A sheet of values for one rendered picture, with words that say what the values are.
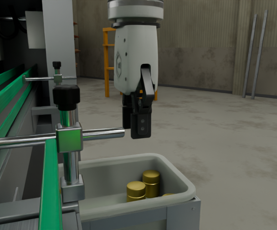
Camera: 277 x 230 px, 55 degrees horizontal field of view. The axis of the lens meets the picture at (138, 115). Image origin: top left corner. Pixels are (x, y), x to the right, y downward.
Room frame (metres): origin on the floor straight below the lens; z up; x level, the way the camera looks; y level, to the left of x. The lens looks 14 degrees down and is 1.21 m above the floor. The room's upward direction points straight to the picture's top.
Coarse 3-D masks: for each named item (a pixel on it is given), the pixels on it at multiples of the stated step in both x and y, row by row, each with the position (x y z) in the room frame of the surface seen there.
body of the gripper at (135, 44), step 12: (120, 24) 0.39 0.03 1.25; (132, 24) 0.39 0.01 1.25; (144, 24) 0.39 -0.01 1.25; (156, 24) 0.40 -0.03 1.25; (120, 36) 0.40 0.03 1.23; (132, 36) 0.38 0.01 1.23; (144, 36) 0.38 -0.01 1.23; (156, 36) 0.39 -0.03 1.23; (120, 48) 0.40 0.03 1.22; (132, 48) 0.37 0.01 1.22; (144, 48) 0.38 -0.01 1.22; (156, 48) 0.39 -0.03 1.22; (120, 60) 0.40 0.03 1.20; (132, 60) 0.37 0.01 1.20; (144, 60) 0.38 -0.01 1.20; (156, 60) 0.38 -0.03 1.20; (120, 72) 0.40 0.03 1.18; (132, 72) 0.37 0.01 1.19; (156, 72) 0.38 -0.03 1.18; (120, 84) 0.41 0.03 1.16; (132, 84) 0.37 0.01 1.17; (156, 84) 0.38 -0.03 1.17
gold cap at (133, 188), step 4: (128, 184) 0.43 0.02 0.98; (132, 184) 0.43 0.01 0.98; (136, 184) 0.43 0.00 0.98; (140, 184) 0.43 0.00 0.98; (144, 184) 0.43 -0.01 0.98; (128, 188) 0.41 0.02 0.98; (132, 188) 0.41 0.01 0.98; (136, 188) 0.41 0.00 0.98; (140, 188) 0.41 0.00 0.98; (144, 188) 0.42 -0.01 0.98; (128, 192) 0.41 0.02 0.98; (132, 192) 0.41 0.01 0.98; (136, 192) 0.41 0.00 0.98; (140, 192) 0.41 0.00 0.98; (144, 192) 0.42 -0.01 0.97; (128, 196) 0.41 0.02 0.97; (132, 196) 0.41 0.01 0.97; (136, 196) 0.41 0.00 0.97; (140, 196) 0.41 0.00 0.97; (144, 196) 0.42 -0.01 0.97; (128, 200) 0.41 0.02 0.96; (132, 200) 0.41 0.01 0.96; (136, 200) 0.41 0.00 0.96
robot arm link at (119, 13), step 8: (112, 0) 0.40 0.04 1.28; (120, 0) 0.39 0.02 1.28; (128, 0) 0.38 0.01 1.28; (136, 0) 0.38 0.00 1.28; (144, 0) 0.39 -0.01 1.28; (152, 0) 0.39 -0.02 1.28; (160, 0) 0.40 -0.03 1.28; (112, 8) 0.40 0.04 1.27; (120, 8) 0.39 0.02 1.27; (128, 8) 0.38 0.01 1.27; (136, 8) 0.38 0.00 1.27; (144, 8) 0.39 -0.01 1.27; (152, 8) 0.39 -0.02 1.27; (160, 8) 0.40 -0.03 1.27; (112, 16) 0.40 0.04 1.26; (120, 16) 0.39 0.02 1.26; (128, 16) 0.39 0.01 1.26; (136, 16) 0.38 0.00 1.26; (144, 16) 0.39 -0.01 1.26; (152, 16) 0.39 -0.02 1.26; (160, 16) 0.40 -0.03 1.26
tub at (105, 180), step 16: (96, 160) 0.47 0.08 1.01; (112, 160) 0.48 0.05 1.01; (128, 160) 0.49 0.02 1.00; (144, 160) 0.50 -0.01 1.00; (160, 160) 0.48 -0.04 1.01; (96, 176) 0.46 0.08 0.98; (112, 176) 0.47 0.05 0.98; (128, 176) 0.48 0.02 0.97; (160, 176) 0.47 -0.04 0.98; (176, 176) 0.41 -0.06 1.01; (96, 192) 0.46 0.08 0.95; (112, 192) 0.47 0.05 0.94; (160, 192) 0.46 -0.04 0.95; (176, 192) 0.40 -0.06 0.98; (192, 192) 0.35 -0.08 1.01; (80, 208) 0.42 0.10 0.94; (96, 208) 0.31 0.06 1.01; (112, 208) 0.31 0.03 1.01; (128, 208) 0.32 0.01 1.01; (144, 208) 0.33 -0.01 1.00
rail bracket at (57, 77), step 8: (56, 64) 0.87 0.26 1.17; (56, 72) 0.87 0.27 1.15; (24, 80) 0.84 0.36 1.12; (32, 80) 0.85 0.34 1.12; (40, 80) 0.86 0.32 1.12; (56, 80) 0.87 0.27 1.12; (32, 112) 0.84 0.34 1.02; (40, 112) 0.84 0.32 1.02; (48, 112) 0.85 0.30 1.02; (56, 112) 0.86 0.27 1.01; (32, 120) 0.83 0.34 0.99
